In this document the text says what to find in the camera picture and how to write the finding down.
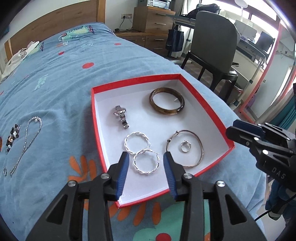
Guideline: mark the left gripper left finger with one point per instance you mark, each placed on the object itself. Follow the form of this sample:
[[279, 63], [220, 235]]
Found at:
[[63, 218]]

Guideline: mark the white garment on bed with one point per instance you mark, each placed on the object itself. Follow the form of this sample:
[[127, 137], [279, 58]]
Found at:
[[18, 58]]

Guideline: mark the dark grey chair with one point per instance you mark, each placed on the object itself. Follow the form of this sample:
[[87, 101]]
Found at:
[[213, 47]]

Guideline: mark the red jewelry box tray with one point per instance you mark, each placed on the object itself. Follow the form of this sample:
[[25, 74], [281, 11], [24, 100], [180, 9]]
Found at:
[[133, 95]]

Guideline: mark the brown tortoise bangle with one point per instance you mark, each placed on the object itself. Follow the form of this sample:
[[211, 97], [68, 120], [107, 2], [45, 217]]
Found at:
[[166, 101]]

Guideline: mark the wall socket with cable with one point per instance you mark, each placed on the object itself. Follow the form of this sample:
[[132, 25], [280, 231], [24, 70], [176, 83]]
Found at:
[[125, 24]]

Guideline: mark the white printer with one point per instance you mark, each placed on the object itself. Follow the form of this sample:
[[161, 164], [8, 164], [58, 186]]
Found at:
[[164, 4]]

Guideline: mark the wooden headboard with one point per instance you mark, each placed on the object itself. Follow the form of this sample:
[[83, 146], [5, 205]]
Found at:
[[42, 19]]

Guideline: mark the silver wristwatch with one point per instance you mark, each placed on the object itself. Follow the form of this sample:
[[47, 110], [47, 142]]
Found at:
[[121, 112]]

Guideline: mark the twisted silver hoop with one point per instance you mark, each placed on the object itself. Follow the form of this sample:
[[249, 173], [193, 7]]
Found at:
[[135, 142], [146, 161]]

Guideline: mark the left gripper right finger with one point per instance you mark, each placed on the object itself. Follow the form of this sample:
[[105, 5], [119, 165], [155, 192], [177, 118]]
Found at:
[[229, 219]]

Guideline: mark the blue patterned bed cover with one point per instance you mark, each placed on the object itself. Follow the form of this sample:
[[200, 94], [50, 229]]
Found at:
[[54, 83]]

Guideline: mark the thin silver bangle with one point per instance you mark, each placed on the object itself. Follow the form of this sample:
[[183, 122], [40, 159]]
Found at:
[[186, 146]]

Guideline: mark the dark backpack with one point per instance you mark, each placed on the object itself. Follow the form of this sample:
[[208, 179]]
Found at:
[[212, 8]]

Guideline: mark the navy tote bag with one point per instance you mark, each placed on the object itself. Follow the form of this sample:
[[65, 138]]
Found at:
[[175, 41]]

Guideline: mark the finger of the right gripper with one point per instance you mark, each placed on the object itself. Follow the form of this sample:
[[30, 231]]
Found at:
[[246, 137], [249, 127]]

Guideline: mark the computer monitor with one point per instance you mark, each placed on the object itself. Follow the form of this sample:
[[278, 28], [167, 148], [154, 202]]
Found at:
[[264, 42]]

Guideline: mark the wooden drawer chest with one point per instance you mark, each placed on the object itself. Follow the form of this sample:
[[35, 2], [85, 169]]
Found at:
[[150, 28]]

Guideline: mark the desk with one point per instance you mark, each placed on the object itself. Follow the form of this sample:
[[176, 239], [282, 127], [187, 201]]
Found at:
[[244, 46]]

